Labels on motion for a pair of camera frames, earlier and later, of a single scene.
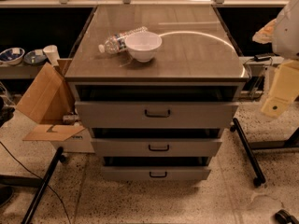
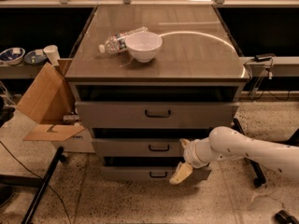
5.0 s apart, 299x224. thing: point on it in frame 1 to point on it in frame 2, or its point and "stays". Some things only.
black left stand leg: x=57 y=158 stays
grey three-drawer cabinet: x=156 y=86 stays
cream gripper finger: x=265 y=35 to x=199 y=153
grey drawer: x=155 y=147 stays
